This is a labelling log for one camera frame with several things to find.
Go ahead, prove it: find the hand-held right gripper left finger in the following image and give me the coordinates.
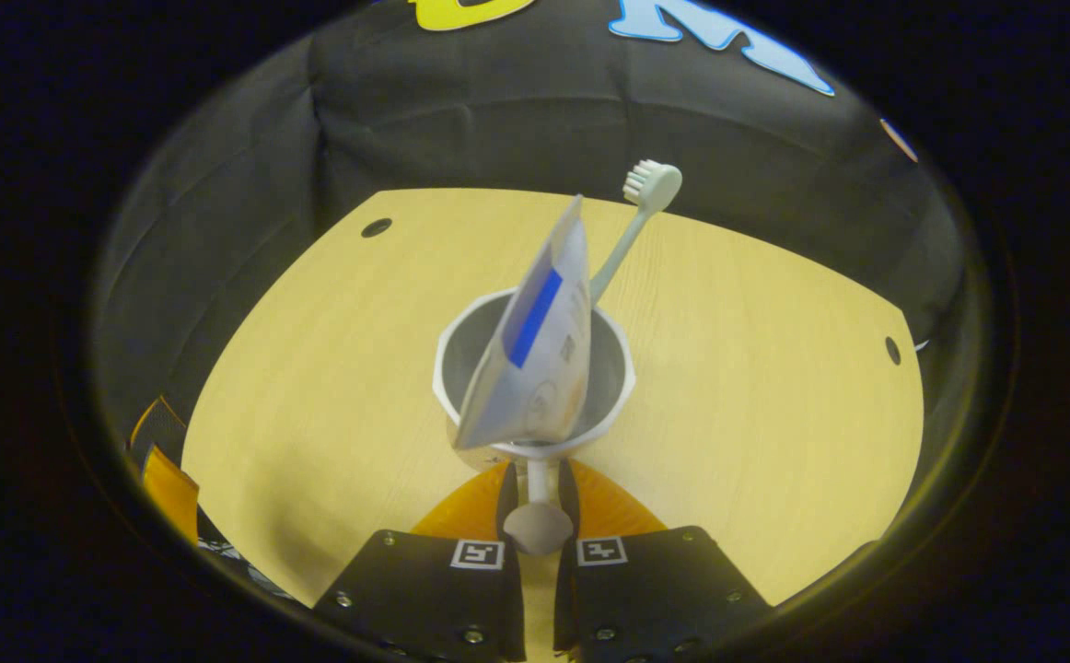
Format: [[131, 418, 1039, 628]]
[[312, 460, 529, 663]]

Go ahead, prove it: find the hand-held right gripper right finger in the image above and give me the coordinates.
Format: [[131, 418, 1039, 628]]
[[552, 459, 773, 663]]

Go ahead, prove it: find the white cup with wooden handle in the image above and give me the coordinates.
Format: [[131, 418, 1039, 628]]
[[432, 287, 637, 557]]

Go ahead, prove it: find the white toothpaste tube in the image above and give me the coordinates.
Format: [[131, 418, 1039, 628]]
[[453, 193, 594, 452]]

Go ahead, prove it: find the white toothbrush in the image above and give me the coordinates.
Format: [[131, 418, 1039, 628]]
[[587, 159, 684, 306]]

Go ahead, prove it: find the wooden desktop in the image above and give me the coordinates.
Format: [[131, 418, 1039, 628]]
[[181, 188, 925, 663]]

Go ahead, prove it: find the black backdrop cloth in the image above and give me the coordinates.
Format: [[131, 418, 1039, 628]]
[[93, 0, 969, 517]]

